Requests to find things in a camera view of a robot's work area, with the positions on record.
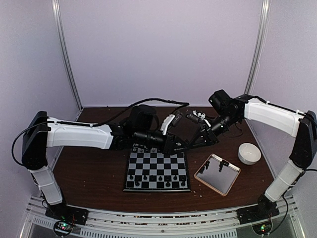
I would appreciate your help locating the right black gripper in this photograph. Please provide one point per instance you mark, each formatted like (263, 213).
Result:
(209, 138)

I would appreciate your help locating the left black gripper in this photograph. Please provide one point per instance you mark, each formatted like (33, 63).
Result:
(170, 146)

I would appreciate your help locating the black white chess board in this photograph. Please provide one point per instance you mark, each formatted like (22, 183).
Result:
(152, 162)

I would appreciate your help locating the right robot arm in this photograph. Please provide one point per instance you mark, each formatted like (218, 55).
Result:
(276, 147)

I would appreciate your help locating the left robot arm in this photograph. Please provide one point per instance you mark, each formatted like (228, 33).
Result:
(44, 132)

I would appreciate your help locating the black chess pieces pile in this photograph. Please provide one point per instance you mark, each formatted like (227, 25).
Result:
(213, 165)

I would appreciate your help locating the wooden metal tray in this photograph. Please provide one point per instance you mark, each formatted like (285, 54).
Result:
(220, 182)

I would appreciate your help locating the white bowl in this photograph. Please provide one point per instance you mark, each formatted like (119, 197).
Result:
(249, 154)

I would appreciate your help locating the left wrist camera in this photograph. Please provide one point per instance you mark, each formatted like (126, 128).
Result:
(169, 121)

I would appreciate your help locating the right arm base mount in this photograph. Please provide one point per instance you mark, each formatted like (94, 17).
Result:
(253, 214)

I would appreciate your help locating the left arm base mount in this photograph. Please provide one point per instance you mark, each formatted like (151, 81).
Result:
(69, 214)

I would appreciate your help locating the right aluminium frame post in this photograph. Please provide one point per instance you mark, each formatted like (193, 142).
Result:
(259, 46)

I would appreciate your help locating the aluminium frame post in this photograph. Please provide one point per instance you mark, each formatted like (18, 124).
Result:
(65, 55)
(259, 46)

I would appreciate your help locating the front aluminium rail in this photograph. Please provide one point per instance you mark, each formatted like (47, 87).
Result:
(221, 223)

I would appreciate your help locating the left aluminium frame post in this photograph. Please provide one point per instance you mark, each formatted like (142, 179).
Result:
(65, 55)

